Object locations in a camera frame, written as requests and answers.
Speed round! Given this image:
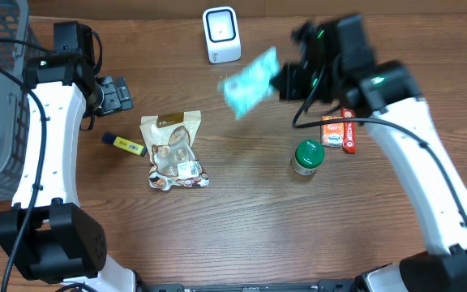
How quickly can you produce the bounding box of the yellow glue stick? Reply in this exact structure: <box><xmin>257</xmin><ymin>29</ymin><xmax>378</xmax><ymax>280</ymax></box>
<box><xmin>101</xmin><ymin>132</ymin><xmax>148</xmax><ymax>157</ymax></box>

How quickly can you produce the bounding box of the red white snack bar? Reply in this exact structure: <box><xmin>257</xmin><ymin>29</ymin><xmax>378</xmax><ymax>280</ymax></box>
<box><xmin>341</xmin><ymin>108</ymin><xmax>356</xmax><ymax>154</ymax></box>

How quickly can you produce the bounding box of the brown white snack pouch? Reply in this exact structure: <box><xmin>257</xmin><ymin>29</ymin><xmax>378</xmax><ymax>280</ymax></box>
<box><xmin>139</xmin><ymin>110</ymin><xmax>209</xmax><ymax>191</ymax></box>

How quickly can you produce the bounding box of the orange snack packet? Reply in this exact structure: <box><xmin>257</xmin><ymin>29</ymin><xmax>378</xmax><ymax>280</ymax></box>
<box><xmin>321</xmin><ymin>123</ymin><xmax>344</xmax><ymax>148</ymax></box>

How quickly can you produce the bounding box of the teal white tissue pack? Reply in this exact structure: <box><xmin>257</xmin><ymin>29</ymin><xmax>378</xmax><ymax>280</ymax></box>
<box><xmin>217</xmin><ymin>46</ymin><xmax>281</xmax><ymax>120</ymax></box>

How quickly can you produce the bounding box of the grey tape roll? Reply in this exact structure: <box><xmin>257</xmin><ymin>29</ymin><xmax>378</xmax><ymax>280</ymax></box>
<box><xmin>291</xmin><ymin>140</ymin><xmax>325</xmax><ymax>175</ymax></box>

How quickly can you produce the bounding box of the grey plastic mesh basket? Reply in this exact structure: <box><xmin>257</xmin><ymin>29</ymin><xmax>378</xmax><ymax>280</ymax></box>
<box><xmin>0</xmin><ymin>0</ymin><xmax>42</xmax><ymax>200</ymax></box>

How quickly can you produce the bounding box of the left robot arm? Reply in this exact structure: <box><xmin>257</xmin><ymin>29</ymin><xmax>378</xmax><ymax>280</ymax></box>
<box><xmin>0</xmin><ymin>21</ymin><xmax>142</xmax><ymax>291</ymax></box>

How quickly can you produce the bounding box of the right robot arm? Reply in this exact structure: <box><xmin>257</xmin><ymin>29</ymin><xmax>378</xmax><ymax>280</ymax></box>
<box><xmin>272</xmin><ymin>15</ymin><xmax>467</xmax><ymax>291</ymax></box>

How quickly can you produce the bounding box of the white barcode scanner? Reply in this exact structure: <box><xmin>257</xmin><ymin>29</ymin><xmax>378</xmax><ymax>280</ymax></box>
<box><xmin>202</xmin><ymin>6</ymin><xmax>242</xmax><ymax>64</ymax></box>

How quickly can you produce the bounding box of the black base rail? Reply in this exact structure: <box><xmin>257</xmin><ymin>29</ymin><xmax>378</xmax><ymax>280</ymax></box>
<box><xmin>137</xmin><ymin>279</ymin><xmax>363</xmax><ymax>292</ymax></box>

